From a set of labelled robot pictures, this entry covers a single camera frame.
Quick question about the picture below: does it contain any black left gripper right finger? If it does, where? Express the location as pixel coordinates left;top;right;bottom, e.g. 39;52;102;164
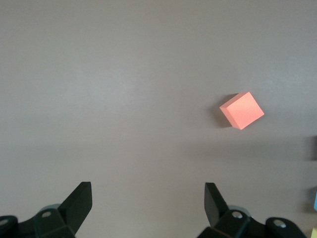
197;182;308;238

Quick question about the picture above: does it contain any orange foam block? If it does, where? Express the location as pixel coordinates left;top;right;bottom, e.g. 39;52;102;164
219;91;265;131

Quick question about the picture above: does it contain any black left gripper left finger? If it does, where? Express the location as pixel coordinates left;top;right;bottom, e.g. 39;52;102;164
0;181;93;238

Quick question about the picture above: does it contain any brown table cover sheet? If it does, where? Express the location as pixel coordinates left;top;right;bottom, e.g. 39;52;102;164
0;0;317;238

